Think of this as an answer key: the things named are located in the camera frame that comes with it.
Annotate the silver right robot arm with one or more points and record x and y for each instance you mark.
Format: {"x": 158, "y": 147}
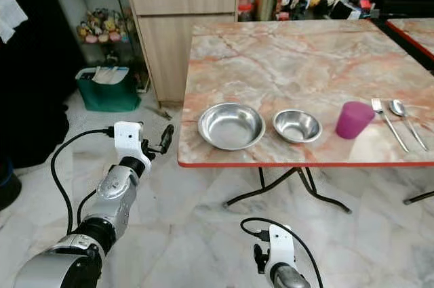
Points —
{"x": 289, "y": 277}

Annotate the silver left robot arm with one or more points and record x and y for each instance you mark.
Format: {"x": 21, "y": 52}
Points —
{"x": 116, "y": 196}

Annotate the large steel bowl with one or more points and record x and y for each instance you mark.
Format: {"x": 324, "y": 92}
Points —
{"x": 231, "y": 127}

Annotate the green bag with papers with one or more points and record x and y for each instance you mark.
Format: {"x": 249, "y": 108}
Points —
{"x": 107, "y": 96}

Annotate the black metal table legs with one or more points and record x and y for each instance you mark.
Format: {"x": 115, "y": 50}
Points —
{"x": 320, "y": 195}

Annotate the light wooden cabinet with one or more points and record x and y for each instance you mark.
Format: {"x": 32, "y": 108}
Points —
{"x": 173, "y": 40}

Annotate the glass display shelf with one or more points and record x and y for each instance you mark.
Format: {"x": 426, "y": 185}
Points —
{"x": 91, "y": 54}

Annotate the small colourful figurines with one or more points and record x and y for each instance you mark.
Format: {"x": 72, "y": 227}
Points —
{"x": 102, "y": 28}

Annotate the black hanging cloth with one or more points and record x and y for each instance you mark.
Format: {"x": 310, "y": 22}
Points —
{"x": 34, "y": 98}

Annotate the small steel bowl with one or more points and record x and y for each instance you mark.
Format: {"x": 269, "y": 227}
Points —
{"x": 297, "y": 127}

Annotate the black round stool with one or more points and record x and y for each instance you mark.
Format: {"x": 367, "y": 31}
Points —
{"x": 8, "y": 190}

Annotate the steel canister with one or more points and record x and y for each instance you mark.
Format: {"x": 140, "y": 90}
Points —
{"x": 266, "y": 5}

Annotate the purple plastic cup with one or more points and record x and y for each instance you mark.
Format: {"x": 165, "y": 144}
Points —
{"x": 354, "y": 120}

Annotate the steel fork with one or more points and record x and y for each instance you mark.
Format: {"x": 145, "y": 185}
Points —
{"x": 378, "y": 106}

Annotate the white hanging cloth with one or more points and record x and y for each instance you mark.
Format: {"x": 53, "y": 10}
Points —
{"x": 10, "y": 18}

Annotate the row of plush toys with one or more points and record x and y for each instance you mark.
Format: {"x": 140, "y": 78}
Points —
{"x": 312, "y": 0}

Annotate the steel spoon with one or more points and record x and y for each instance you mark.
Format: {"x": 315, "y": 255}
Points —
{"x": 397, "y": 107}

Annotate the red edged marble table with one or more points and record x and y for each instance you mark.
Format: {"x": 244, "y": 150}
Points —
{"x": 413, "y": 34}

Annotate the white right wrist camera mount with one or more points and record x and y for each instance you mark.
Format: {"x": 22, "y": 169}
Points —
{"x": 281, "y": 244}

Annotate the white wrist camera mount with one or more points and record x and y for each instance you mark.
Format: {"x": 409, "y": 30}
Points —
{"x": 127, "y": 137}
{"x": 281, "y": 244}

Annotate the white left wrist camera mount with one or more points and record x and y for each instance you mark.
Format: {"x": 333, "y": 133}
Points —
{"x": 127, "y": 137}

